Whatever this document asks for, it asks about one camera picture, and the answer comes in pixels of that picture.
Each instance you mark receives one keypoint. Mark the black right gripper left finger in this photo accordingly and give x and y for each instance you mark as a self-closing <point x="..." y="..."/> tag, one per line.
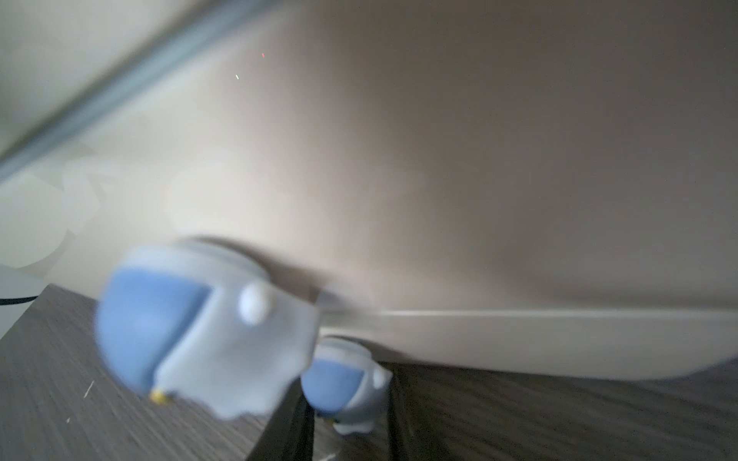
<point x="289" y="434"/>

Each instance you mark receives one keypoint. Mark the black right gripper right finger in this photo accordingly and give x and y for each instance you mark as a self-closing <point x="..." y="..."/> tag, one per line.
<point x="411" y="435"/>

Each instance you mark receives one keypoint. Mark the pale blue drawer box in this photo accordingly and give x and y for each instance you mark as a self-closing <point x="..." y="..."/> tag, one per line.
<point x="257" y="193"/>

